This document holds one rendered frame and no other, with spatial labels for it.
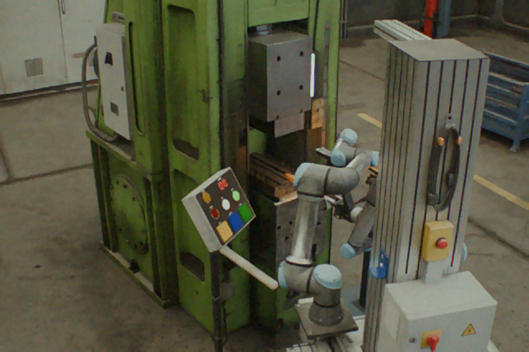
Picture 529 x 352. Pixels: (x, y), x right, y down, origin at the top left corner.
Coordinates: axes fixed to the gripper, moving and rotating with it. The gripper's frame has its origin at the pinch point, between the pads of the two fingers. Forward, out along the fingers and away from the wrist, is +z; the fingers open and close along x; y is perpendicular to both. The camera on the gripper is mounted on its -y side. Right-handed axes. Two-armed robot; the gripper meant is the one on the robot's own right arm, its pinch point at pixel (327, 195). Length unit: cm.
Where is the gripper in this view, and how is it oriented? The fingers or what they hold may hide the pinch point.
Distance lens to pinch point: 333.0
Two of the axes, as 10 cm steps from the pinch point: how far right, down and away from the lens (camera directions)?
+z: -6.3, -3.3, 7.1
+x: 7.8, -2.7, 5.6
